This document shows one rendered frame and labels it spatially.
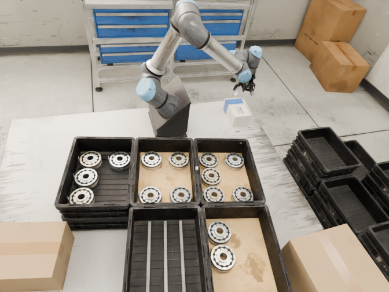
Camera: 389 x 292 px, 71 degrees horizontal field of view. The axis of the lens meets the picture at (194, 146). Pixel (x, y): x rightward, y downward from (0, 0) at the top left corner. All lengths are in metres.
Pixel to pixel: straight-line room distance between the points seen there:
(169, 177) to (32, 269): 0.67
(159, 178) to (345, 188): 1.47
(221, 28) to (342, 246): 2.50
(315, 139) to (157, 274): 1.68
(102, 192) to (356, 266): 1.13
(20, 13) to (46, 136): 2.32
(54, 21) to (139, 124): 2.38
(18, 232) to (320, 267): 1.20
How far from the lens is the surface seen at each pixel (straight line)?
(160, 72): 1.59
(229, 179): 1.42
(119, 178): 1.40
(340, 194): 2.28
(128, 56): 3.14
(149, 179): 1.38
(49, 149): 1.78
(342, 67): 3.89
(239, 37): 3.32
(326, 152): 2.34
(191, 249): 1.22
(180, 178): 1.39
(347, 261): 1.35
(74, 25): 3.93
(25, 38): 4.09
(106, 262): 1.35
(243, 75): 1.51
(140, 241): 1.23
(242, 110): 1.90
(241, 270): 1.22
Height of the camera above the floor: 1.95
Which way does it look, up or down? 47 degrees down
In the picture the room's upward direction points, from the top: 9 degrees clockwise
